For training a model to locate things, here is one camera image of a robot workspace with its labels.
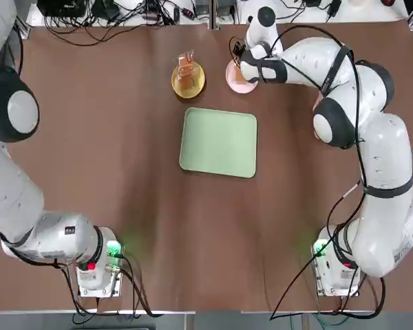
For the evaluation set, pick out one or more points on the yellow round plate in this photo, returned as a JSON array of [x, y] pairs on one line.
[[199, 86]]

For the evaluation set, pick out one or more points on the pinkish white round plate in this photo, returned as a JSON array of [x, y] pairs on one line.
[[242, 87]]

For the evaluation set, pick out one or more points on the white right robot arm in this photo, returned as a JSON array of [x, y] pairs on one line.
[[382, 172]]

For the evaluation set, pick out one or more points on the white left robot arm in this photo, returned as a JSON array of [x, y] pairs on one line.
[[13, 206]]

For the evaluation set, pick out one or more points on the black dock box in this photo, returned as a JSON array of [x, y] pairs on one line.
[[62, 7]]

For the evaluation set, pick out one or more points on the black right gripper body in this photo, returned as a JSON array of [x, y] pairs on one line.
[[245, 51]]

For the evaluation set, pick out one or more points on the green rectangular tray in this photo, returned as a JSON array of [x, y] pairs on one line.
[[218, 144]]

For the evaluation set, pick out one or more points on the small red object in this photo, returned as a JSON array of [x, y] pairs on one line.
[[388, 2]]

